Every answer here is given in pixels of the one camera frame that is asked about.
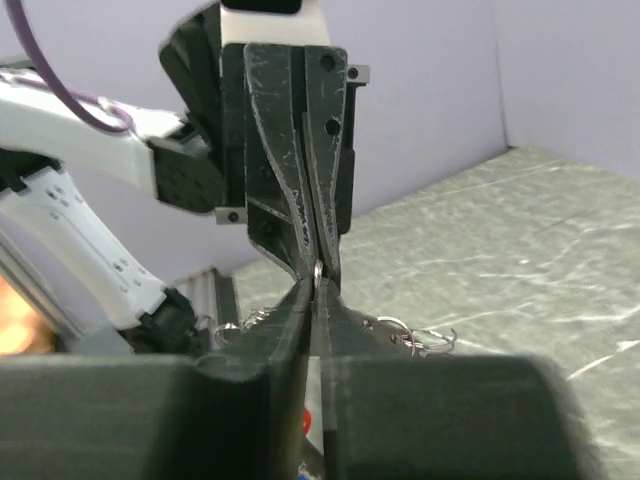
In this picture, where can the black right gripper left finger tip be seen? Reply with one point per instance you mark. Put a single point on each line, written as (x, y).
(120, 417)

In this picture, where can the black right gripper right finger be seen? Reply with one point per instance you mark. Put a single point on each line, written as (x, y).
(505, 417)

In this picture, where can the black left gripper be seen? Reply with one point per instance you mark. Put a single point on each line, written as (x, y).
(282, 103)

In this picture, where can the red key tag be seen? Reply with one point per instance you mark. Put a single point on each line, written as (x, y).
(307, 421)

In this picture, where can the metal disc keyring with rings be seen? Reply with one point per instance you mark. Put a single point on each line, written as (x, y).
(367, 430)

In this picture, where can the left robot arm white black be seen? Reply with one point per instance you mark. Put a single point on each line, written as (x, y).
(49, 132)

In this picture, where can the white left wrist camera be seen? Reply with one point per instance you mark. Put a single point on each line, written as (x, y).
(305, 27)

